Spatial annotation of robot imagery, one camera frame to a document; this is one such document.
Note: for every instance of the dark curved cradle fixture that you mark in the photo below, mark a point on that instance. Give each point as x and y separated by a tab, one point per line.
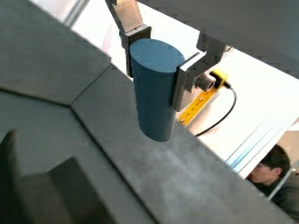
56	197

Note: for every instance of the light blue oval cylinder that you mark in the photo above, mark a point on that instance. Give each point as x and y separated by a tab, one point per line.
154	61

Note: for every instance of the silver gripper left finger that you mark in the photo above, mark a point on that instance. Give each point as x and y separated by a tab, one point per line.
131	26

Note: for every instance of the person with glasses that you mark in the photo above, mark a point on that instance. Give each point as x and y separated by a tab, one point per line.
266	177

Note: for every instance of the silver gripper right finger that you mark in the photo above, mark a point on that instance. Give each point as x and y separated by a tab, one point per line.
194	71

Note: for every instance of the yellow sensor bracket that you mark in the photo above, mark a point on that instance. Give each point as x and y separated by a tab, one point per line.
202	98

